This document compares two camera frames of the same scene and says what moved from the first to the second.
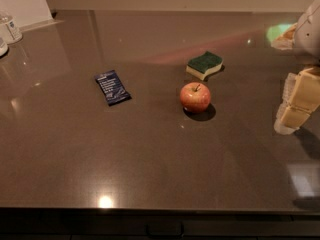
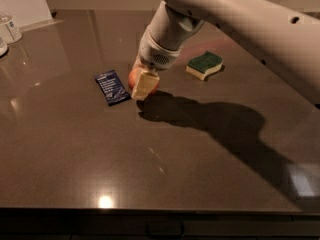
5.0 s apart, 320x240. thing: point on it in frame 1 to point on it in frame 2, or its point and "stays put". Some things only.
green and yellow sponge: [204, 65] stays put
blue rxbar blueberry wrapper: [112, 87] stays put
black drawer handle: [165, 235] stays put
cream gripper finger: [290, 116] to [138, 63]
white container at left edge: [3, 48] stays put
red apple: [195, 97] to [133, 78]
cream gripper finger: [301, 96] to [144, 85]
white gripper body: [308, 34] to [154, 56]
